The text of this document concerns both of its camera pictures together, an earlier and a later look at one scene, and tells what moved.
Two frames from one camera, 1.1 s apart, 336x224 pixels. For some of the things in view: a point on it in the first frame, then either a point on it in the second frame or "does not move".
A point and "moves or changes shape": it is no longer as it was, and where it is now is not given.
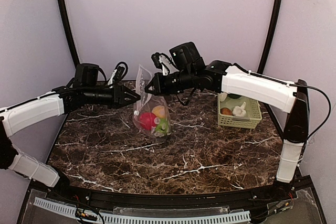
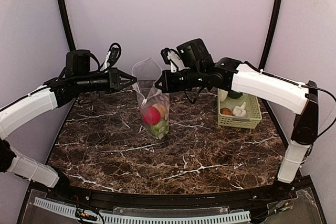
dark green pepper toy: (233, 96) does not move
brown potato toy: (226, 111) does not move
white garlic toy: (240, 111) does not move
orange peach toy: (159, 111) moves or changes shape
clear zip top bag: (151, 115) moves or changes shape
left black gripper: (117, 96) to (114, 80)
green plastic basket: (253, 117) does not move
